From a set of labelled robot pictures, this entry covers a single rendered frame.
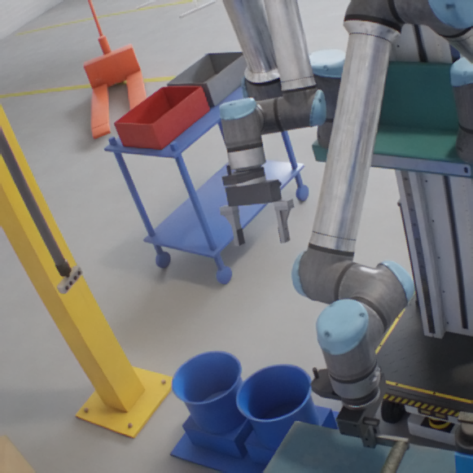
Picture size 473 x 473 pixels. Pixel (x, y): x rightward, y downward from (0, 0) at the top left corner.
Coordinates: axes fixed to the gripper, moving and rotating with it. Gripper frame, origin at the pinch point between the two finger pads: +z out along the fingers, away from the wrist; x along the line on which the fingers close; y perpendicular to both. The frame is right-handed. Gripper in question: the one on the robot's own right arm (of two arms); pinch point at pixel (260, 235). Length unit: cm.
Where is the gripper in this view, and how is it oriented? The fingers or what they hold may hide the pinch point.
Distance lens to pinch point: 179.5
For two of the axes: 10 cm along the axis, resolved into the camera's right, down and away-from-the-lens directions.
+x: -8.3, 0.6, 5.6
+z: 1.8, 9.7, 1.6
